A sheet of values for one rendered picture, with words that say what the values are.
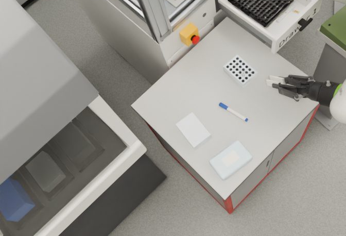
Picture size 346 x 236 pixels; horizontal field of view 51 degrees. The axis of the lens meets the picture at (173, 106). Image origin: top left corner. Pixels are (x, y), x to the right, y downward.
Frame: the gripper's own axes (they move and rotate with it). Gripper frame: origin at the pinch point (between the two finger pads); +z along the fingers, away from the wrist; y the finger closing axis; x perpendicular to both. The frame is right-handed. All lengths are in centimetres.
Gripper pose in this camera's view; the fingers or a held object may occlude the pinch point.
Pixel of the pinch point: (275, 81)
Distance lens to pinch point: 156.2
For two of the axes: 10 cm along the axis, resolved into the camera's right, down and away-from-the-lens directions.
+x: 3.4, 7.2, 6.1
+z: -6.9, -2.5, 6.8
